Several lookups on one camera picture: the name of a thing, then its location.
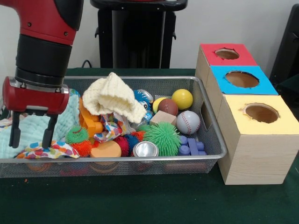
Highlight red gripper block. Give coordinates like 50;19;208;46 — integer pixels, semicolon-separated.
2;76;70;149

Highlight colourful dotted cloth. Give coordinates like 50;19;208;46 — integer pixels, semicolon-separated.
15;140;80;160

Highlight cream waffle cloth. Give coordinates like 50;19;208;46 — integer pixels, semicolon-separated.
82;71;147;124

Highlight metal mesh bin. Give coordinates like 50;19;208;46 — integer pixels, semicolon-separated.
0;76;228;179

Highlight wooden box with three holes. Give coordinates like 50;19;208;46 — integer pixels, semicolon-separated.
195;42;299;185

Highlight silver can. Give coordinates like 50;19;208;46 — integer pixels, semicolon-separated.
132;141;159;157

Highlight dark green table cloth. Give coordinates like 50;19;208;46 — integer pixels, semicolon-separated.
0;67;299;224
277;74;299;98

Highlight large green spiky ball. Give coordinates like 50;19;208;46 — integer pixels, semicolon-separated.
142;121;182;156

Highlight pale wooden cube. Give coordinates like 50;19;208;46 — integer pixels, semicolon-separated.
149;110;178;126

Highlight brown toy football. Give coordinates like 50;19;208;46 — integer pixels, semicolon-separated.
157;98;179;117

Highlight yellow ball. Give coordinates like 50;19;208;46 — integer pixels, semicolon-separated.
171;89;194;110

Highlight white toy baseball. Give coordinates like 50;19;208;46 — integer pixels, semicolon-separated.
176;110;201;135

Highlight purple building block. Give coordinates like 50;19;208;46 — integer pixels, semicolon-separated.
178;135;207;156

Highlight black upright panel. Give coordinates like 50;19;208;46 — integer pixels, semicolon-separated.
270;3;299;82

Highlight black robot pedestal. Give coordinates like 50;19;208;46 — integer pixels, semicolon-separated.
90;0;189;69

